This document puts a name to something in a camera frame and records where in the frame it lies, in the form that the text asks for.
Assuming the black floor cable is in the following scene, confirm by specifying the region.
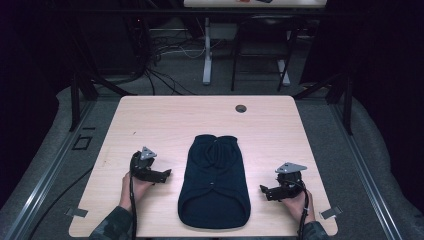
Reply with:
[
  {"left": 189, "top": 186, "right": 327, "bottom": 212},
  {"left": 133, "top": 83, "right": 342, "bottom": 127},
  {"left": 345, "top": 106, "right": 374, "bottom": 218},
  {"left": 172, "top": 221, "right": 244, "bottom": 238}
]
[{"left": 27, "top": 165, "right": 95, "bottom": 240}]

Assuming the tangle of floor cables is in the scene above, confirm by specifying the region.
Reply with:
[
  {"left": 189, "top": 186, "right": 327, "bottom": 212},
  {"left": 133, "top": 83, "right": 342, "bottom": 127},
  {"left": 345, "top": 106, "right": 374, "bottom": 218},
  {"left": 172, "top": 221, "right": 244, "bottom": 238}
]
[{"left": 125, "top": 15, "right": 208, "bottom": 97}]

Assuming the person's left hand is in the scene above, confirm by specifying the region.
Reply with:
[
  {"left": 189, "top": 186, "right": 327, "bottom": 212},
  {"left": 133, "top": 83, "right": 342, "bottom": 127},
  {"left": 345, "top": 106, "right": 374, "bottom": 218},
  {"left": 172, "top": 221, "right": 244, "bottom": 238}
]
[{"left": 119, "top": 171, "right": 155, "bottom": 213}]

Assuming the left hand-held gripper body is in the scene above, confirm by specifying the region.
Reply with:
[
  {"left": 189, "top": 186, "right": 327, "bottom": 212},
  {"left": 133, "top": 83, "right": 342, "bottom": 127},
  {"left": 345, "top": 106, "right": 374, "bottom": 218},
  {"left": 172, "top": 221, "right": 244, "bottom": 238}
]
[{"left": 129, "top": 146, "right": 158, "bottom": 183}]

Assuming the left hand-held gripper black cable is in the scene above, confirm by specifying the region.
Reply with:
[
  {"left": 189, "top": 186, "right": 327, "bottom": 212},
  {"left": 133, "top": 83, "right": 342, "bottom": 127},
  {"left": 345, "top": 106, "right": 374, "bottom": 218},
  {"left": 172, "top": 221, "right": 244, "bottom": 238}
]
[{"left": 128, "top": 175, "right": 139, "bottom": 240}]

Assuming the dark navy knit garment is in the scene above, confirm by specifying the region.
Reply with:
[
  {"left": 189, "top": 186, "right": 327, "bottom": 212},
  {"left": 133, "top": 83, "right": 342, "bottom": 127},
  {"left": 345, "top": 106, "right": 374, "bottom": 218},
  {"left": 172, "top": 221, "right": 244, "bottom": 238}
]
[{"left": 177, "top": 133, "right": 252, "bottom": 230}]

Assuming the black chair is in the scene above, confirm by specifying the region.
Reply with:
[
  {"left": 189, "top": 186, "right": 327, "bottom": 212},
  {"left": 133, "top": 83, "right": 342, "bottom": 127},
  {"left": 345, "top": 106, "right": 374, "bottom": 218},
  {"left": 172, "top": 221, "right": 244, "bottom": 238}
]
[{"left": 230, "top": 14, "right": 302, "bottom": 93}]

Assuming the aluminium floor rail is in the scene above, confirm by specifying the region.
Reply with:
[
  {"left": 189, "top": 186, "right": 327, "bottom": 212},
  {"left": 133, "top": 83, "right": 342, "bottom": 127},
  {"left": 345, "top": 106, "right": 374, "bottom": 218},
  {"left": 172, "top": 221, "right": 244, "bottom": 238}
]
[
  {"left": 0, "top": 99, "right": 98, "bottom": 240},
  {"left": 329, "top": 99, "right": 407, "bottom": 240}
]

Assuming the person's right hand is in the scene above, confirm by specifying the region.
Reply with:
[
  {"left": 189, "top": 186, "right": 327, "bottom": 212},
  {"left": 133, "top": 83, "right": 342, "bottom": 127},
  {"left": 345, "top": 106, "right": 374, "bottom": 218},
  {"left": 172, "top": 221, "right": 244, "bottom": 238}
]
[{"left": 281, "top": 189, "right": 317, "bottom": 225}]

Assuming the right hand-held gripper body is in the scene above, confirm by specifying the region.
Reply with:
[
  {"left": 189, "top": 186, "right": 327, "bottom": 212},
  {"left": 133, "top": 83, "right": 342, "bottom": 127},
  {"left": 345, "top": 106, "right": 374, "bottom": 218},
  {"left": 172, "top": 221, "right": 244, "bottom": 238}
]
[{"left": 274, "top": 161, "right": 308, "bottom": 201}]

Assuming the metal table edge bracket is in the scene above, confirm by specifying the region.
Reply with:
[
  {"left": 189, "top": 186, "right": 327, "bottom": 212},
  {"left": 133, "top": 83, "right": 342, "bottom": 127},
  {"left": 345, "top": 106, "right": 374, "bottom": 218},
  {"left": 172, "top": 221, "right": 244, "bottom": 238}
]
[
  {"left": 319, "top": 205, "right": 343, "bottom": 220},
  {"left": 64, "top": 207, "right": 89, "bottom": 219}
]

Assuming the white desk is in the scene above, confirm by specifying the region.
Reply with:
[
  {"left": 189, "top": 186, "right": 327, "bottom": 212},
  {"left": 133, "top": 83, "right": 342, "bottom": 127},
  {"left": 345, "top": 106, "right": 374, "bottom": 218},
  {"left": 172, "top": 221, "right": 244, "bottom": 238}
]
[{"left": 182, "top": 0, "right": 328, "bottom": 87}]

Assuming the right hand-held gripper black cable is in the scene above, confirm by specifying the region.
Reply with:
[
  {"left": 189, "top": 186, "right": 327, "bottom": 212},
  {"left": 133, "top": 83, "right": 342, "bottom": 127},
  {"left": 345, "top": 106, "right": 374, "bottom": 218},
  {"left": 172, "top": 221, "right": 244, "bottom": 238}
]
[{"left": 283, "top": 179, "right": 310, "bottom": 240}]

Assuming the black metal frame stand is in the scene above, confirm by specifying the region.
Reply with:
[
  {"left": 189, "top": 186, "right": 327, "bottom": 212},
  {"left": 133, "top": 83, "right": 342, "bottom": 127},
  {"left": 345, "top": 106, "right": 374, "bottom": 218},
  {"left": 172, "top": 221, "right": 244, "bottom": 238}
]
[
  {"left": 292, "top": 71, "right": 354, "bottom": 136},
  {"left": 68, "top": 39, "right": 138, "bottom": 133}
]

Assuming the hand-held gripper black cable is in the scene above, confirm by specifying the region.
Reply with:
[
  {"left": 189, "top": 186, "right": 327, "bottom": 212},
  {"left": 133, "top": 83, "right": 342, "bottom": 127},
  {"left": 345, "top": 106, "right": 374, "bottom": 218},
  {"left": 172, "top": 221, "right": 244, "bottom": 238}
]
[
  {"left": 283, "top": 179, "right": 310, "bottom": 240},
  {"left": 128, "top": 175, "right": 139, "bottom": 240}
]

